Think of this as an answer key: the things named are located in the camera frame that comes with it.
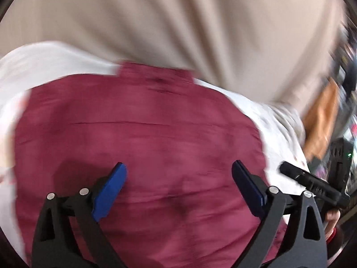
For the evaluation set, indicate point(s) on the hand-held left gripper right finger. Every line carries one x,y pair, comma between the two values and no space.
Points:
248,189

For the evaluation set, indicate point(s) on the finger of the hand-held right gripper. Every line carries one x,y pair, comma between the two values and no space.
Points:
312,182

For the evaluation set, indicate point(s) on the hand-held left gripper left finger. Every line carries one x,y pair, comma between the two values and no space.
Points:
110,192

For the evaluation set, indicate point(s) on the maroon quilted down jacket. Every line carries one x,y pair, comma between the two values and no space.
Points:
153,134

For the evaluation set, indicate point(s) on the person's right hand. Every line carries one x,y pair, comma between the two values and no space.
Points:
332,218

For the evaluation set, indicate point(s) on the orange hanging jacket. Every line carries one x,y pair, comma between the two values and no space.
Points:
320,117

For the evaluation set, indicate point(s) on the white floral blanket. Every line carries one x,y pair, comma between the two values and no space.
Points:
41,64

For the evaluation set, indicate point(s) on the beige cloth backdrop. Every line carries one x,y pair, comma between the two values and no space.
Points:
167,19

